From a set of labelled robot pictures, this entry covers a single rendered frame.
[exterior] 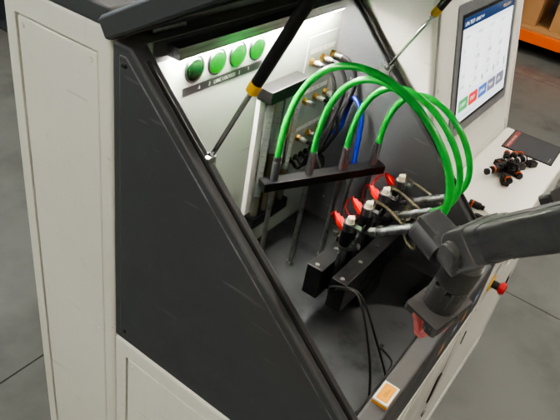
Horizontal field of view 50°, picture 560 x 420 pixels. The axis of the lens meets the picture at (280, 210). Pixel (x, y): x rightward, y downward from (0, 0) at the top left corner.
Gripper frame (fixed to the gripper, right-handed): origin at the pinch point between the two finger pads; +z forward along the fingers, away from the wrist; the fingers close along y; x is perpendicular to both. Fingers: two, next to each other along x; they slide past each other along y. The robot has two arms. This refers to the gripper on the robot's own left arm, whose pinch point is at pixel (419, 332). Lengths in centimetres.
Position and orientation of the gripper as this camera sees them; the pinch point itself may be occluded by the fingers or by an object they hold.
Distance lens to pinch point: 108.8
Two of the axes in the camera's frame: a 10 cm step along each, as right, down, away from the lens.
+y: -7.5, 3.5, -5.7
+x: 6.3, 6.4, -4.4
